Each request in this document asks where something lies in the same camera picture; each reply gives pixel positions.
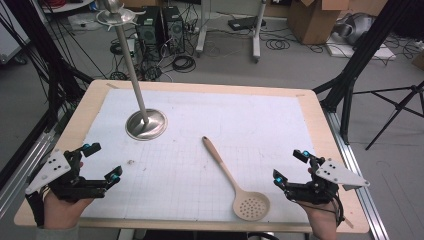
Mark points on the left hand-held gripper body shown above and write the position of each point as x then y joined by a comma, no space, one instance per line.
51,168

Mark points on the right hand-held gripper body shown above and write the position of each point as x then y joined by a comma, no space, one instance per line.
333,173

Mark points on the beige slotted spoon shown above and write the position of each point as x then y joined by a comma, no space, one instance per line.
218,159

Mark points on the metal utensil stand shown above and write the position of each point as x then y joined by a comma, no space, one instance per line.
139,100

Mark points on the person's left hand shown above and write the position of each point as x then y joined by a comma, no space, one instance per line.
63,213

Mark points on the person's right hand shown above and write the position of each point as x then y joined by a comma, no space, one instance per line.
321,220

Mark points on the dark tape strip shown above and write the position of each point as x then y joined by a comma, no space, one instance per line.
350,188

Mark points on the black tripod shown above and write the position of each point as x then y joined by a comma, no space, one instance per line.
396,106

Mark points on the white grid mat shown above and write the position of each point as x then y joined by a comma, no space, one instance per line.
186,110

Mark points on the white flat board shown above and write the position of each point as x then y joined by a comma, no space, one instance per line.
360,51

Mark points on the white rolling stand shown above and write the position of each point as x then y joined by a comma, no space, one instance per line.
256,40

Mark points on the black computer tower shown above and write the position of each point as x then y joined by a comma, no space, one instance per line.
150,31
174,30

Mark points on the white cabinet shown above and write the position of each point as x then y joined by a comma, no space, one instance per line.
10,40

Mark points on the cardboard box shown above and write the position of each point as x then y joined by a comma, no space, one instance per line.
313,20

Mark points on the grey plastic appliance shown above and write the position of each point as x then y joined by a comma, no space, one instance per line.
355,28

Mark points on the black flat device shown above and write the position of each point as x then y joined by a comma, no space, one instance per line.
245,23

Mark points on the white round table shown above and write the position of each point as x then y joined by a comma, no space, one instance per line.
70,6

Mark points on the aluminium rail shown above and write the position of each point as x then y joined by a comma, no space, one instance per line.
20,173
353,166

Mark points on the black frame post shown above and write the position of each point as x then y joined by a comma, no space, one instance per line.
366,43
36,43

